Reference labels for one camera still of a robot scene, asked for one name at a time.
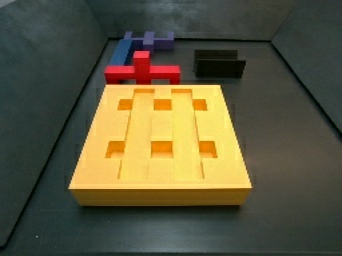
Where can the yellow slotted board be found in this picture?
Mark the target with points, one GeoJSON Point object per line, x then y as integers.
{"type": "Point", "coordinates": [160, 149]}

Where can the red comb-shaped block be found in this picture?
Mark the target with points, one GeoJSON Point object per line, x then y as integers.
{"type": "Point", "coordinates": [141, 71]}

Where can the blue rectangular block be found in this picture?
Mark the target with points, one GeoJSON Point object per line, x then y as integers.
{"type": "Point", "coordinates": [121, 53]}

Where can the purple comb-shaped block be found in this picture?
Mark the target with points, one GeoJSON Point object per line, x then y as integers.
{"type": "Point", "coordinates": [149, 42]}

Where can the black metal bracket holder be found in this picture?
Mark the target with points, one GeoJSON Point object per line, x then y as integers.
{"type": "Point", "coordinates": [217, 64]}

